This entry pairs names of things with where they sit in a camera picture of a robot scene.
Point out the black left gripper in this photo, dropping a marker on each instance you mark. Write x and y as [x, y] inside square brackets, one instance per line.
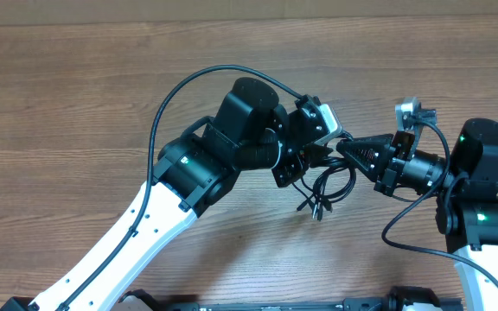
[297, 165]

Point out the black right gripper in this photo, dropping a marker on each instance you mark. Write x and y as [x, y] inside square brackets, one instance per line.
[371, 167]

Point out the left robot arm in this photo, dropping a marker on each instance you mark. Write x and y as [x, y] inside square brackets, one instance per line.
[251, 130]

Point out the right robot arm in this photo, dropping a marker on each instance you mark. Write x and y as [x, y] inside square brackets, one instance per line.
[464, 183]

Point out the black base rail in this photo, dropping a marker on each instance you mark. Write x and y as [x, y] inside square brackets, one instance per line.
[398, 298]

